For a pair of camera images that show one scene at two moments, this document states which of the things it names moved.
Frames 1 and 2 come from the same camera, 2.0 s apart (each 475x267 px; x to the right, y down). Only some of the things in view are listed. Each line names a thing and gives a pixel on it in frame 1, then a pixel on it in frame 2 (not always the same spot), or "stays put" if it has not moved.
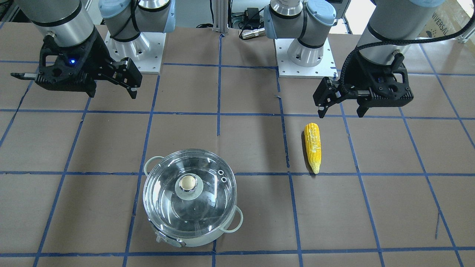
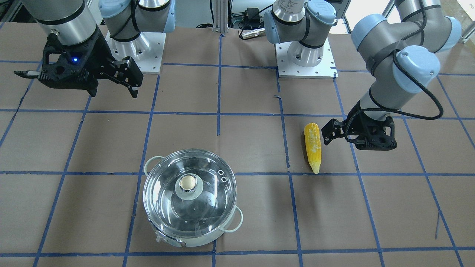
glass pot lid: x=189 y=193 stays put
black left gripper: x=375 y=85 -> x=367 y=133
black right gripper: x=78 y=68 stays put
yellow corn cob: x=313 y=143 stays put
